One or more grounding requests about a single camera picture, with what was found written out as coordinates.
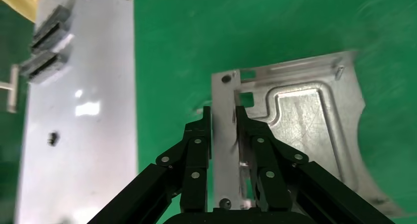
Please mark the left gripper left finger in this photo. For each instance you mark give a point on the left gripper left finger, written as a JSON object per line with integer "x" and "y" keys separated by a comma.
{"x": 195, "y": 157}

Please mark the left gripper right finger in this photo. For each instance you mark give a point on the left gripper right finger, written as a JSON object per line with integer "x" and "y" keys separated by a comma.
{"x": 264, "y": 157}

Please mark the sheet metal bracket part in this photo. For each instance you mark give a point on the sheet metal bracket part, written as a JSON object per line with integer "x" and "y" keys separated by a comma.
{"x": 303, "y": 118}

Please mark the small black part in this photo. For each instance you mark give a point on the small black part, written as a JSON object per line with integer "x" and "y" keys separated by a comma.
{"x": 52, "y": 138}

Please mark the white metal bar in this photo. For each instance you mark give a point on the white metal bar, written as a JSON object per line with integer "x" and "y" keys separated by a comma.
{"x": 13, "y": 92}

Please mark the yellow plastic bag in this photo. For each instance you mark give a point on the yellow plastic bag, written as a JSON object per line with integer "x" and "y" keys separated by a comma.
{"x": 19, "y": 2}

